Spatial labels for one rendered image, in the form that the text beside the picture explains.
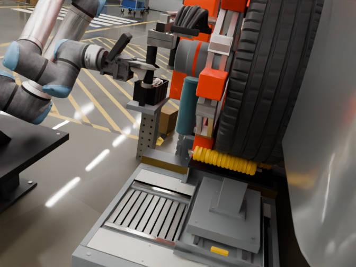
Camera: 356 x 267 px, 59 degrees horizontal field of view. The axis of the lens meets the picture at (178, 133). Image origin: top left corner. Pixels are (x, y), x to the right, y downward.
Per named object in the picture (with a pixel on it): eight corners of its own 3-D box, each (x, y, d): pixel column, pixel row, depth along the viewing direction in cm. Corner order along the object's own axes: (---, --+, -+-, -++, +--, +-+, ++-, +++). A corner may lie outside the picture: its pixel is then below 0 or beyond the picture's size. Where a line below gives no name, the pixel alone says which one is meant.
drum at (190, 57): (224, 88, 119) (233, 50, 113) (170, 76, 122) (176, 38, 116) (228, 80, 131) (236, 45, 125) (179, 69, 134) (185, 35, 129)
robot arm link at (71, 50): (59, 69, 121) (69, 47, 124) (89, 76, 119) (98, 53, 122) (48, 54, 112) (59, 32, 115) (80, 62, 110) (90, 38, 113)
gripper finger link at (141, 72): (154, 82, 112) (132, 76, 114) (157, 65, 110) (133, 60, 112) (151, 84, 109) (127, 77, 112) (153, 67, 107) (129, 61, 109)
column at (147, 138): (149, 162, 214) (158, 104, 196) (135, 158, 215) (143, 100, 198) (154, 156, 223) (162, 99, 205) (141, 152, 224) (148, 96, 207)
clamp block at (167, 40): (171, 50, 105) (174, 33, 103) (145, 44, 107) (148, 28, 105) (175, 47, 110) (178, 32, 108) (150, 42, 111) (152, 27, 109)
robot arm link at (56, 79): (32, 88, 112) (46, 59, 116) (63, 103, 118) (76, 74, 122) (38, 82, 104) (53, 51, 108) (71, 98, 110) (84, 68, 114)
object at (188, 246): (258, 283, 127) (265, 265, 123) (172, 256, 132) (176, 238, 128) (259, 210, 172) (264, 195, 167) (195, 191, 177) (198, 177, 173)
